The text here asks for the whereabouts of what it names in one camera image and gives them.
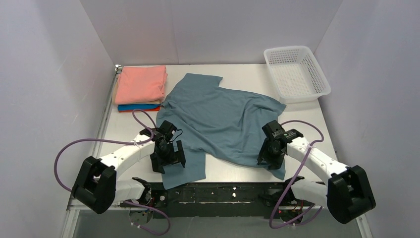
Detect blue-grey t shirt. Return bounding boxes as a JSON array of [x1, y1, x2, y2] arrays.
[[156, 73, 286, 189]]

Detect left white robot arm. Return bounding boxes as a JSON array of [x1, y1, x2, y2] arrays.
[[71, 120, 186, 214]]

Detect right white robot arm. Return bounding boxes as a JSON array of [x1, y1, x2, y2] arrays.
[[257, 120, 376, 229]]

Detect orange folded t shirt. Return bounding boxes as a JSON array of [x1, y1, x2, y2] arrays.
[[118, 107, 161, 113]]

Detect blue folded t shirt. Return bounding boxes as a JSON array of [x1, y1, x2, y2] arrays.
[[117, 104, 160, 111]]

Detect white plastic basket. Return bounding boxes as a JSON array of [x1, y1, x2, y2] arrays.
[[263, 46, 331, 104]]

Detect pink folded t shirt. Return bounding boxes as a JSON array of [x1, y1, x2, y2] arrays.
[[114, 65, 167, 105]]

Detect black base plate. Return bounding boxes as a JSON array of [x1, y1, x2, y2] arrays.
[[119, 181, 316, 220]]

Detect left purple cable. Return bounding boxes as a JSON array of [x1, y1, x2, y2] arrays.
[[53, 109, 171, 237]]

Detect aluminium frame rail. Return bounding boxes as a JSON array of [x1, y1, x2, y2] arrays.
[[69, 73, 376, 224]]

